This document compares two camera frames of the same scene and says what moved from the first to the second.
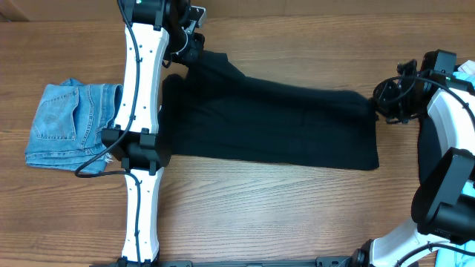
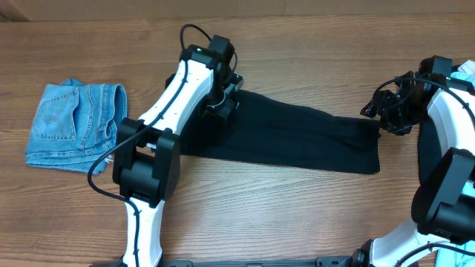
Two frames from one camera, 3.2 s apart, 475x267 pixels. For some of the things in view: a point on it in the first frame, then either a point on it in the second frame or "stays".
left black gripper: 198,41 to 225,112
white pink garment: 467,67 stays
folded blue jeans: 67,127 stays
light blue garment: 454,257 stays
